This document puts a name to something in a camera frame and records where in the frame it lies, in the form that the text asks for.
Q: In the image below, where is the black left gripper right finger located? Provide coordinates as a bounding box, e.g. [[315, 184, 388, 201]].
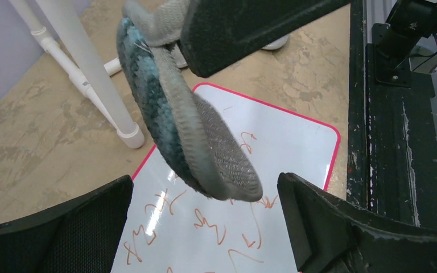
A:
[[277, 173, 437, 272]]

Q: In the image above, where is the white PVC pipe frame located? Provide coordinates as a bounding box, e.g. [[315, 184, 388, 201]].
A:
[[10, 0, 145, 148]]

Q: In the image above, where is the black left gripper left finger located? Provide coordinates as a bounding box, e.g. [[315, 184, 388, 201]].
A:
[[0, 175, 133, 272]]

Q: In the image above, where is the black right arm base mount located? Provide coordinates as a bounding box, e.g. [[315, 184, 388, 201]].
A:
[[372, 1, 437, 88]]

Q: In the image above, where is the white board with pink rim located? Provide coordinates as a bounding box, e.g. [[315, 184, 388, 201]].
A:
[[112, 83, 341, 272]]

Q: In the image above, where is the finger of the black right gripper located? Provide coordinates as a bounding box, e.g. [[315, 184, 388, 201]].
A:
[[180, 0, 350, 78]]

